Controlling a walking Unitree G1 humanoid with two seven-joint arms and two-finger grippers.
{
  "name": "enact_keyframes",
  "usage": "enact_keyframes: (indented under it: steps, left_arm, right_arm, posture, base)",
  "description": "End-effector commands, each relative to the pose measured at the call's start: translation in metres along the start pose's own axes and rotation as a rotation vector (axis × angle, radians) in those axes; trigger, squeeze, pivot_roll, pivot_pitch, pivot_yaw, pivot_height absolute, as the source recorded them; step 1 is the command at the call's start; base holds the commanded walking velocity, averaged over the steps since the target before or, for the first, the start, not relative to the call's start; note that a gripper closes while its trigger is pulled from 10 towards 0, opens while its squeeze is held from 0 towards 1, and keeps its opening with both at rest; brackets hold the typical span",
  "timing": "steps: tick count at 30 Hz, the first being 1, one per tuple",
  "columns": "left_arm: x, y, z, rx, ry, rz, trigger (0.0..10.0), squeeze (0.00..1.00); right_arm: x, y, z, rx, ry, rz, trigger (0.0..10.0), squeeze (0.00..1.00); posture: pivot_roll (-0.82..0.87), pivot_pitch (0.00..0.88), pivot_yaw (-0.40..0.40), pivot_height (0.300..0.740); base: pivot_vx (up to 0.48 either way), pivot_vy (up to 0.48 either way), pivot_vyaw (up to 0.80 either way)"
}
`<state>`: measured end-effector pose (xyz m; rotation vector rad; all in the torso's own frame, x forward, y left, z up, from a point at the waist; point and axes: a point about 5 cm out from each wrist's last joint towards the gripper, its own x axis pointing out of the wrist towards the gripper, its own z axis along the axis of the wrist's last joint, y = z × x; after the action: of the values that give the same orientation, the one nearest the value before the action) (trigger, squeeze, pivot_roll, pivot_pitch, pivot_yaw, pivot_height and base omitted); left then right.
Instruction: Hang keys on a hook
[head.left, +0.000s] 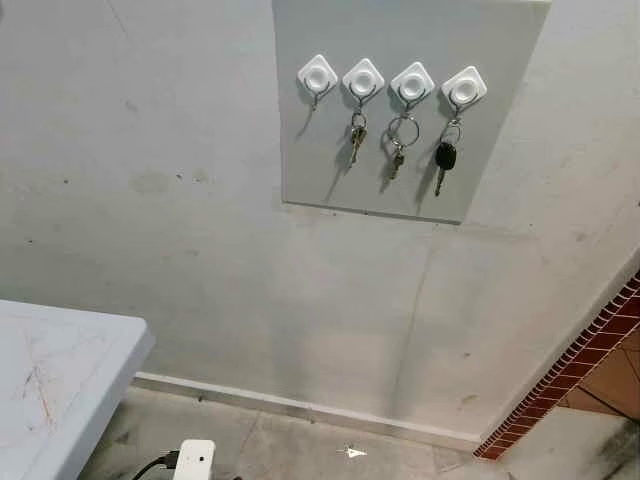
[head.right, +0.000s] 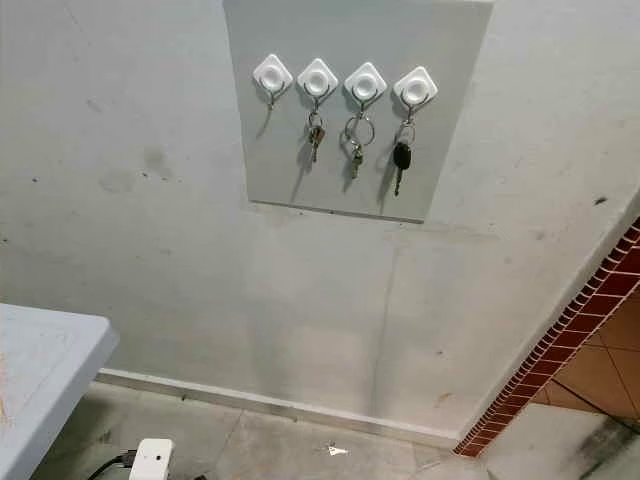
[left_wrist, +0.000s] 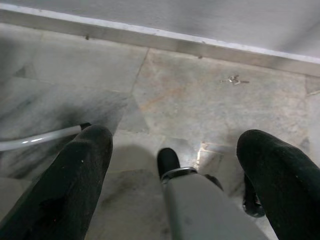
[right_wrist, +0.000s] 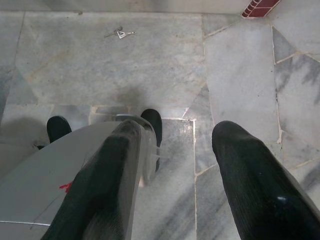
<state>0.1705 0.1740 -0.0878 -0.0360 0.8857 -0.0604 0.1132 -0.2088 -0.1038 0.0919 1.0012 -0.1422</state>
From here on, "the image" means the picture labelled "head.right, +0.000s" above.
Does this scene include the white square adhesive hook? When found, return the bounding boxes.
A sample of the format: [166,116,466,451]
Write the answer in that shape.
[252,53,294,107]
[344,61,389,109]
[393,66,439,112]
[297,57,340,105]

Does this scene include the white plastic folding table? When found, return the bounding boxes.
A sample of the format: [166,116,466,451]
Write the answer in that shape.
[0,303,120,480]

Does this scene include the black-headed car key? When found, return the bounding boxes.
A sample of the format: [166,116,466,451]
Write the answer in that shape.
[391,118,417,198]

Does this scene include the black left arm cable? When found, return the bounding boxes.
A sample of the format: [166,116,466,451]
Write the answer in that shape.
[87,450,136,480]

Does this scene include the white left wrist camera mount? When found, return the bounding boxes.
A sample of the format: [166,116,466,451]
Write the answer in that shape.
[129,438,175,480]

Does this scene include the brass key on small ring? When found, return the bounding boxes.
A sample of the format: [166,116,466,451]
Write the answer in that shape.
[306,108,328,165]

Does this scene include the keys on large ring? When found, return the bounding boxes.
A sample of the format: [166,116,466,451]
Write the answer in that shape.
[343,112,377,181]

